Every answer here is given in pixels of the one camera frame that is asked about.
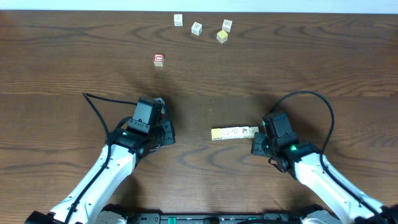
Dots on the wooden block with animal drawing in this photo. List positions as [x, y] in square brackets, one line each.
[178, 20]

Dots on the yellow letter G block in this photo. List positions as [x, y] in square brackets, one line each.
[253, 130]

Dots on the yellow block with ball picture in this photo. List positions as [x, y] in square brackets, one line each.
[216, 134]

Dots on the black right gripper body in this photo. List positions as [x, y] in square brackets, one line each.
[263, 147]

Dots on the wooden block with number three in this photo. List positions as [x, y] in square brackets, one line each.
[196, 28]

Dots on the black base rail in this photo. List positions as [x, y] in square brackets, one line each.
[156, 218]

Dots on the yellow top wooden block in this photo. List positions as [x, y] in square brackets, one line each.
[222, 36]

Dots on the green edged wooden block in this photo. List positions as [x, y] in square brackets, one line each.
[235, 132]

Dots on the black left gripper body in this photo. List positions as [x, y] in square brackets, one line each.
[168, 133]

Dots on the plain white wooden block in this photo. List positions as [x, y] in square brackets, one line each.
[226, 133]

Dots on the red top wooden block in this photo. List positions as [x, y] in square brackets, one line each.
[159, 60]

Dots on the yellow letter K block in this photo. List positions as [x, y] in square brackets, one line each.
[244, 132]

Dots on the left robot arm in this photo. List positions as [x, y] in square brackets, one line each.
[136, 136]

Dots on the wooden block with lattice top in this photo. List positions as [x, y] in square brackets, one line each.
[227, 25]

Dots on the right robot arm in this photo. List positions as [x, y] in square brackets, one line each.
[307, 164]

